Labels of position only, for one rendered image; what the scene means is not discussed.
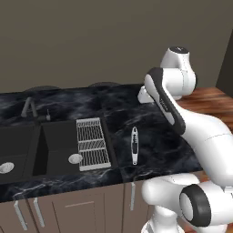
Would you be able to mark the grey sink tap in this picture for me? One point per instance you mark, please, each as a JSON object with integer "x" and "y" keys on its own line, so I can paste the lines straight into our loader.
{"x": 29, "y": 106}

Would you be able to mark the silver black tongs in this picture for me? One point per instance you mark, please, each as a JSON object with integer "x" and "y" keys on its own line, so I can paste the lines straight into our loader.
{"x": 134, "y": 145}

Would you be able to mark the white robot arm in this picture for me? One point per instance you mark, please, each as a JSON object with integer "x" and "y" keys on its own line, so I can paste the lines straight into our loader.
{"x": 212, "y": 145}

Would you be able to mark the dark round stool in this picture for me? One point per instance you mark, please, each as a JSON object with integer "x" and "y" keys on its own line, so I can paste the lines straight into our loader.
{"x": 42, "y": 88}
{"x": 104, "y": 84}

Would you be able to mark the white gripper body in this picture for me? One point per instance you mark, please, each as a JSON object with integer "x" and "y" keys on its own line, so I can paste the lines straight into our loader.
{"x": 145, "y": 95}

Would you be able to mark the taupe cupboard door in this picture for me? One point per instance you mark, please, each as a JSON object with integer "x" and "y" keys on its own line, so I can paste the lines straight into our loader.
{"x": 139, "y": 218}
{"x": 9, "y": 218}
{"x": 82, "y": 212}

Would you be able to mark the silver sink drain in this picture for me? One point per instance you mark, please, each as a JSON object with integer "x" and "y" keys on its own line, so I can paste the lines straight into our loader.
{"x": 75, "y": 158}
{"x": 6, "y": 167}

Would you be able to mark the black double sink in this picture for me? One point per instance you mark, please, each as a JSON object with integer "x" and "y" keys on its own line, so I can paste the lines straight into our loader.
{"x": 57, "y": 142}

